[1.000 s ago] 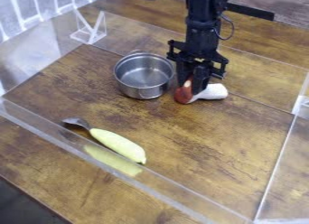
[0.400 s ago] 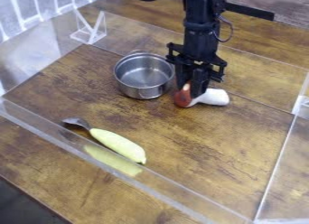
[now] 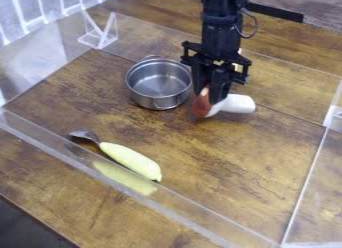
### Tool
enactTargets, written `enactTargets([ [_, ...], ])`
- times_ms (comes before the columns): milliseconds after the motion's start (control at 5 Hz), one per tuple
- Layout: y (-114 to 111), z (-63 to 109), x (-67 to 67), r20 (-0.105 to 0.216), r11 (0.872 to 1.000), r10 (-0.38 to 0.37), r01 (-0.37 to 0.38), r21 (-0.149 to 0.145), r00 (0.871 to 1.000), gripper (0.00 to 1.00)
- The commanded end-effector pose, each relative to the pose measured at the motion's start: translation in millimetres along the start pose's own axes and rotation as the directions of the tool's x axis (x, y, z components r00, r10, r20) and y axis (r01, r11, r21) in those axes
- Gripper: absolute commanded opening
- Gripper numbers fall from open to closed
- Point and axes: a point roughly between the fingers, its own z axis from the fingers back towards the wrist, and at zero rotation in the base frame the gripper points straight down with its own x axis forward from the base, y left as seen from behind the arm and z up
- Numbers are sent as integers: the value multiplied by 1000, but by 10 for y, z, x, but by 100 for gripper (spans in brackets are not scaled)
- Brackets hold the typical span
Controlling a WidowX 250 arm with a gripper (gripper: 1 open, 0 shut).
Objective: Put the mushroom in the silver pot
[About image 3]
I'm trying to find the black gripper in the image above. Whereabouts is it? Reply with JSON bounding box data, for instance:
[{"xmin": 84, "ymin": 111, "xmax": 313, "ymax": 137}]
[{"xmin": 182, "ymin": 0, "xmax": 253, "ymax": 105}]

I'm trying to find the red white toy mushroom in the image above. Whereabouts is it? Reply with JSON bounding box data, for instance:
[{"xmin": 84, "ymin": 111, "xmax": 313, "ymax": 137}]
[{"xmin": 193, "ymin": 86, "xmax": 257, "ymax": 118}]

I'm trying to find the silver metal pot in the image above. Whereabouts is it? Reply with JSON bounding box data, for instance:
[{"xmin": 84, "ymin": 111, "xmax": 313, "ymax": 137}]
[{"xmin": 126, "ymin": 55, "xmax": 193, "ymax": 111}]

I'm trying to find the black strip on table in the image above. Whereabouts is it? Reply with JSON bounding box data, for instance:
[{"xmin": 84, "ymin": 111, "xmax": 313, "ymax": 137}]
[{"xmin": 247, "ymin": 3, "xmax": 305, "ymax": 23}]

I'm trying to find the clear acrylic front barrier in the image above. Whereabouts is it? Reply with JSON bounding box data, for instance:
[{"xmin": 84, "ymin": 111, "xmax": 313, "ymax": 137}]
[{"xmin": 0, "ymin": 107, "xmax": 281, "ymax": 248}]

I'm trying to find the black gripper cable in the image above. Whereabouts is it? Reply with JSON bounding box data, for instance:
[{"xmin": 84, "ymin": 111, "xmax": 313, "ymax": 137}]
[{"xmin": 233, "ymin": 7, "xmax": 259, "ymax": 40}]

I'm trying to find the clear acrylic bracket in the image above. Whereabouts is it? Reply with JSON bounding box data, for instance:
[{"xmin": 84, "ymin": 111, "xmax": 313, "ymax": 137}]
[{"xmin": 78, "ymin": 11, "xmax": 119, "ymax": 49}]

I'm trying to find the yellow handled metal spoon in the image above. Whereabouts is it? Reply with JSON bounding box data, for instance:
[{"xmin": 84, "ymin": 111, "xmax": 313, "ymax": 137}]
[{"xmin": 68, "ymin": 130, "xmax": 163, "ymax": 182}]

